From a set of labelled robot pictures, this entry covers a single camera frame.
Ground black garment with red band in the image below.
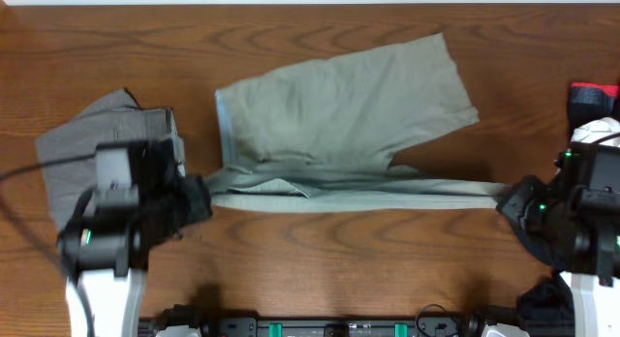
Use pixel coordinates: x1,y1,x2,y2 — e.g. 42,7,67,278
515,81,620,328

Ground white shirt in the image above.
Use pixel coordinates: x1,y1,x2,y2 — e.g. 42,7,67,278
571,117,620,143

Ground khaki shorts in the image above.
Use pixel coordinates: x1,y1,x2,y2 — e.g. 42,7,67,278
206,34,504,213

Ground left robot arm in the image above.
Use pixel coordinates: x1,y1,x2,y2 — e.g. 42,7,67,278
57,135,212,336

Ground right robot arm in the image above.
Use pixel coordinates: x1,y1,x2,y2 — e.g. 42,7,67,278
468,141,619,336

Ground folded grey shorts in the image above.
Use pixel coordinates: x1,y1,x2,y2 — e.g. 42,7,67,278
36,88,185,230

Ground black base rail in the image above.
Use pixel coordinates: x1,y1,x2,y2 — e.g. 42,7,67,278
137,305,528,337

